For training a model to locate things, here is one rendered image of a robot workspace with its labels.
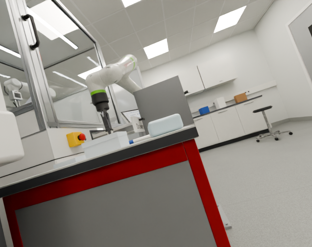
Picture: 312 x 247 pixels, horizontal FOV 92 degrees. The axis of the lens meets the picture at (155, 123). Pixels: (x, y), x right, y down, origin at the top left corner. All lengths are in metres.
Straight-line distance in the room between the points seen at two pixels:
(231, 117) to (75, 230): 3.90
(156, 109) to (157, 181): 0.83
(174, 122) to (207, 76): 4.16
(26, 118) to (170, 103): 0.85
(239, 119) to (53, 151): 3.90
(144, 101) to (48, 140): 0.68
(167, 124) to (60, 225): 0.39
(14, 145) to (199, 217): 0.42
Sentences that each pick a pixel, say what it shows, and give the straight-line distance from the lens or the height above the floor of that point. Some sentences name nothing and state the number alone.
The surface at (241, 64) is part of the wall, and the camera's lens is 5.26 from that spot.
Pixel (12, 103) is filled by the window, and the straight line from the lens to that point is 1.02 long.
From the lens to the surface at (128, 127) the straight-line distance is 1.00.
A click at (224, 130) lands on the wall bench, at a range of 4.06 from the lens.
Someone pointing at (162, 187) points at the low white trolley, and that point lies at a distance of 0.39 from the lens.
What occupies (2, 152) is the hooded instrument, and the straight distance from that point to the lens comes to 0.39.
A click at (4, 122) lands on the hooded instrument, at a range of 0.41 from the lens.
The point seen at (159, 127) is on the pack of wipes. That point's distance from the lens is 0.41.
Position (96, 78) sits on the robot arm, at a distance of 0.96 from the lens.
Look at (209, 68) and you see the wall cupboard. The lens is 4.62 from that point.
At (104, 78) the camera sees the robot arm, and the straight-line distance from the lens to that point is 0.94.
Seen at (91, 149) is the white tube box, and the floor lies 0.78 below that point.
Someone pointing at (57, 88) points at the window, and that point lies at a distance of 1.05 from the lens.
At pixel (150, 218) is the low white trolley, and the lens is 0.43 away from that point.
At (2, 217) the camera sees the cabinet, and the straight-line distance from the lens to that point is 1.10.
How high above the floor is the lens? 0.76
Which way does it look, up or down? 4 degrees up
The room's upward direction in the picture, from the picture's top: 18 degrees counter-clockwise
